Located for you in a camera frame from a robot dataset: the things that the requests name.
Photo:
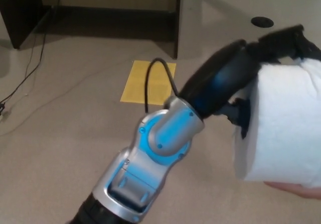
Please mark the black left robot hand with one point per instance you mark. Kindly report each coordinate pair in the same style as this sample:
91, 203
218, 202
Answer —
220, 78

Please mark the black round floor grommet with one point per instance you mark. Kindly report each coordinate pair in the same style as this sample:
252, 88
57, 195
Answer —
262, 22

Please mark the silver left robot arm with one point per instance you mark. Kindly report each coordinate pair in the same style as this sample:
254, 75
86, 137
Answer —
153, 143

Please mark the yellow paper sheet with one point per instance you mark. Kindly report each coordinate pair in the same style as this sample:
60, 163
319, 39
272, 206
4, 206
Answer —
135, 83

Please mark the white toilet paper roll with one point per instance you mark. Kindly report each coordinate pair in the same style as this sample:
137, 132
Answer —
283, 123

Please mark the dark wooden desk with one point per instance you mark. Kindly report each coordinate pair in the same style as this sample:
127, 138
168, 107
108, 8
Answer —
15, 13

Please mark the person's bare hand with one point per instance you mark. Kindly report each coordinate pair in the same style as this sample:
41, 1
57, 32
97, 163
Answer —
301, 192

